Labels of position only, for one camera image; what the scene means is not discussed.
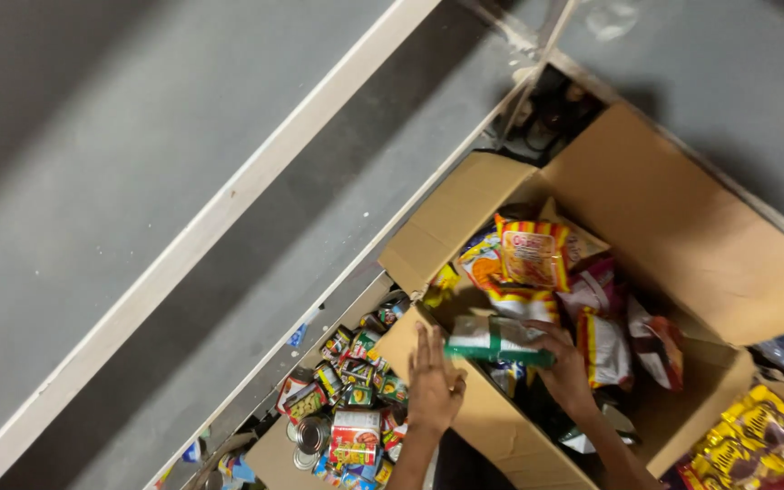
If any person's left hand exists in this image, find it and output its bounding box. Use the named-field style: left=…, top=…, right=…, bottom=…
left=407, top=322, right=468, bottom=434

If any person's right hand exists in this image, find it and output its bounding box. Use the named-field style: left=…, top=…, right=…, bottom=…
left=525, top=319, right=598, bottom=417

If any green and white packet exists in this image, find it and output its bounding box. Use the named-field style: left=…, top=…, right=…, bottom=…
left=444, top=314, right=558, bottom=370

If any white and yellow packet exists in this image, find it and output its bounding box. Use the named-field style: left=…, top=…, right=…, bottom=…
left=486, top=286, right=561, bottom=325

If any white packet with red edges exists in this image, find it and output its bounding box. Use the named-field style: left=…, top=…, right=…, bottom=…
left=575, top=308, right=635, bottom=393

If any blue and white packet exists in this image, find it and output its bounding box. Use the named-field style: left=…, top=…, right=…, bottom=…
left=489, top=360, right=528, bottom=400

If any pink and white packet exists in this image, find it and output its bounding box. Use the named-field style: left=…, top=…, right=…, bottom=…
left=558, top=258, right=623, bottom=319

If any orange striped snack packet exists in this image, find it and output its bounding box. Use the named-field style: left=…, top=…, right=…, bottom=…
left=493, top=214, right=572, bottom=293

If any yellow and orange noodle packet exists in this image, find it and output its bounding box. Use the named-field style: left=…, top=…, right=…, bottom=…
left=458, top=227, right=506, bottom=291

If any tan paper packet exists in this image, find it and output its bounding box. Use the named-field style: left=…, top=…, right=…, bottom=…
left=539, top=196, right=611, bottom=270

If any dark red snack packet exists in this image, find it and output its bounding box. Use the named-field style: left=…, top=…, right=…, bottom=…
left=626, top=295, right=686, bottom=393

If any small yellow packet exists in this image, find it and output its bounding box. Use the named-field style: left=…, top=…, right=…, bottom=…
left=422, top=264, right=461, bottom=309

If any large open cardboard box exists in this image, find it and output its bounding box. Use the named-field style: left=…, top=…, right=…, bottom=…
left=377, top=102, right=784, bottom=490

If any heap of labelled food cans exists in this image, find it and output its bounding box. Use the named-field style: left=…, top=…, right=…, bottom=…
left=275, top=291, right=412, bottom=490

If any red labelled tin can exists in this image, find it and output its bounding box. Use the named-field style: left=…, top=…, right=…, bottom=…
left=328, top=410, right=384, bottom=469

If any dark clutter behind box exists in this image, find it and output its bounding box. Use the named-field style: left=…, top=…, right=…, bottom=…
left=497, top=64, right=605, bottom=163

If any carton of yellow snack packets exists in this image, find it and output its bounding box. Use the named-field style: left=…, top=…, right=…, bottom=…
left=661, top=371, right=784, bottom=490

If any plain silver tin can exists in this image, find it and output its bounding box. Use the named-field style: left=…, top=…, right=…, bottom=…
left=291, top=415, right=333, bottom=472

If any cardboard box holding cans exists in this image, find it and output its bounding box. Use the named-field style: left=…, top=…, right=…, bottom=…
left=245, top=271, right=449, bottom=490

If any heap of blue packets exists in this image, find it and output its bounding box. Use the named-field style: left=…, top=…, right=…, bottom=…
left=216, top=451, right=258, bottom=490

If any white metal rack frame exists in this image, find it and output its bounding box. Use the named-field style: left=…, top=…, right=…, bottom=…
left=0, top=0, right=580, bottom=490

